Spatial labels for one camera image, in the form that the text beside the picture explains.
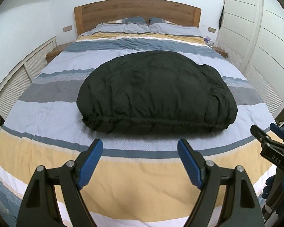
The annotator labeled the black puffy jacket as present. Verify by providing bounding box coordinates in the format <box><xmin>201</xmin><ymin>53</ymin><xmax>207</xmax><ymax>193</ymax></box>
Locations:
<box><xmin>76</xmin><ymin>51</ymin><xmax>238</xmax><ymax>135</ymax></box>

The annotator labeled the right blue white gloved hand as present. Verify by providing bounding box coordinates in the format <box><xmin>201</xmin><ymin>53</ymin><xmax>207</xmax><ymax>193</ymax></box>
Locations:
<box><xmin>261</xmin><ymin>175</ymin><xmax>284</xmax><ymax>200</ymax></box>

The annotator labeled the striped duvet cover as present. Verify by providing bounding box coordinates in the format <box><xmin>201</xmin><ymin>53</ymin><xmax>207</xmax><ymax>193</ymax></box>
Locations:
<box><xmin>0</xmin><ymin>32</ymin><xmax>274</xmax><ymax>226</ymax></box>

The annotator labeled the right wooden nightstand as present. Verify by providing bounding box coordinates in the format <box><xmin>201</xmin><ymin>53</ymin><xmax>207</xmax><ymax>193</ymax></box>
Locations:
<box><xmin>211</xmin><ymin>46</ymin><xmax>227</xmax><ymax>58</ymax></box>

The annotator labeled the wooden nightstand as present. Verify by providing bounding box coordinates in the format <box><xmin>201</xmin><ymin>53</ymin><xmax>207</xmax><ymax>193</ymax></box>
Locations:
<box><xmin>211</xmin><ymin>46</ymin><xmax>227</xmax><ymax>58</ymax></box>
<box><xmin>46</xmin><ymin>42</ymin><xmax>72</xmax><ymax>63</ymax></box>

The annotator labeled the white wardrobe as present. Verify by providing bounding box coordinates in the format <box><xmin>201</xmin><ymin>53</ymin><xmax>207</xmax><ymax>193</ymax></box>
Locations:
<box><xmin>218</xmin><ymin>0</ymin><xmax>284</xmax><ymax>121</ymax></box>

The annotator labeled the white radiator cover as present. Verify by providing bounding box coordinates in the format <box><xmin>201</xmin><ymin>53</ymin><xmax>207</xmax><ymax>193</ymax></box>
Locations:
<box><xmin>0</xmin><ymin>36</ymin><xmax>57</xmax><ymax>130</ymax></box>

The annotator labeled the purple item on nightstand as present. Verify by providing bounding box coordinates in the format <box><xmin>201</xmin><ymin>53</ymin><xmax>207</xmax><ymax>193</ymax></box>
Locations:
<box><xmin>204</xmin><ymin>36</ymin><xmax>214</xmax><ymax>47</ymax></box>

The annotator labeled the left wooden nightstand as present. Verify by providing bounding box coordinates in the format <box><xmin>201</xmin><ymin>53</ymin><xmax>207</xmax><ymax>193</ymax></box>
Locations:
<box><xmin>46</xmin><ymin>42</ymin><xmax>72</xmax><ymax>63</ymax></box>

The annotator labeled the right grey pillow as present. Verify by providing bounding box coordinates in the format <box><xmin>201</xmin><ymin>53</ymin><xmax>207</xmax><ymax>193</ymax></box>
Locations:
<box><xmin>148</xmin><ymin>17</ymin><xmax>202</xmax><ymax>37</ymax></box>

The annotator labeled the grey pillow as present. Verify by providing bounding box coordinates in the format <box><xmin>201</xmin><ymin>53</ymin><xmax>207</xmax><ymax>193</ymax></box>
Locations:
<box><xmin>148</xmin><ymin>17</ymin><xmax>202</xmax><ymax>37</ymax></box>
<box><xmin>87</xmin><ymin>16</ymin><xmax>151</xmax><ymax>36</ymax></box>

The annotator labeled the left grey pillow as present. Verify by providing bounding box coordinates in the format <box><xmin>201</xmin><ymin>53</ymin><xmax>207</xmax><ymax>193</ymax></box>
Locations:
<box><xmin>87</xmin><ymin>16</ymin><xmax>151</xmax><ymax>36</ymax></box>

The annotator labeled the wooden headboard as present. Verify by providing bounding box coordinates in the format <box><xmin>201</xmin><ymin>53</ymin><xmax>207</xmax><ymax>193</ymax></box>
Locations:
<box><xmin>74</xmin><ymin>0</ymin><xmax>202</xmax><ymax>35</ymax></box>

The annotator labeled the right wall switch plate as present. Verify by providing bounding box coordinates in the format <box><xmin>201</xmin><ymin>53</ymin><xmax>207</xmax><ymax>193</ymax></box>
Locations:
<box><xmin>208</xmin><ymin>27</ymin><xmax>216</xmax><ymax>33</ymax></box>

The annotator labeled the wall switch plate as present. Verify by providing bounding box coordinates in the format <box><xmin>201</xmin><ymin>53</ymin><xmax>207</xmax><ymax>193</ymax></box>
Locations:
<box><xmin>63</xmin><ymin>25</ymin><xmax>72</xmax><ymax>32</ymax></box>
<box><xmin>208</xmin><ymin>27</ymin><xmax>216</xmax><ymax>33</ymax></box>

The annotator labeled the left wall switch plate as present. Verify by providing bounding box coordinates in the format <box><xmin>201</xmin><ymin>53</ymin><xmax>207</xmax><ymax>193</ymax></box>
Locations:
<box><xmin>63</xmin><ymin>25</ymin><xmax>72</xmax><ymax>32</ymax></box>

